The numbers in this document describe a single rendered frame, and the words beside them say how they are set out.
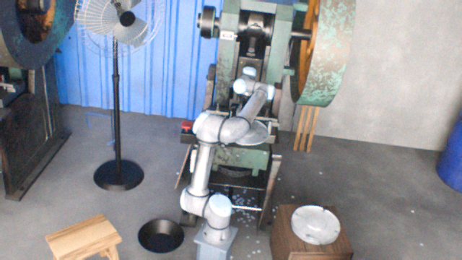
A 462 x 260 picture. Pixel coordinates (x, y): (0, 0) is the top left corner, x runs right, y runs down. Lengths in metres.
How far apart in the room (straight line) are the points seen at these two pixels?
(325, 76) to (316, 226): 0.89
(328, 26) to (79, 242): 1.71
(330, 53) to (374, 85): 1.93
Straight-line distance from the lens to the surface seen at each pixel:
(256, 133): 2.48
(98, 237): 2.41
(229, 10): 2.36
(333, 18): 2.16
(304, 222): 2.54
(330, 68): 2.18
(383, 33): 3.89
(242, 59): 2.48
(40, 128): 3.50
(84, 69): 4.09
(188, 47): 3.77
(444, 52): 4.14
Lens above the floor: 2.05
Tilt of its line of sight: 32 degrees down
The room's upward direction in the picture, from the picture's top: 8 degrees clockwise
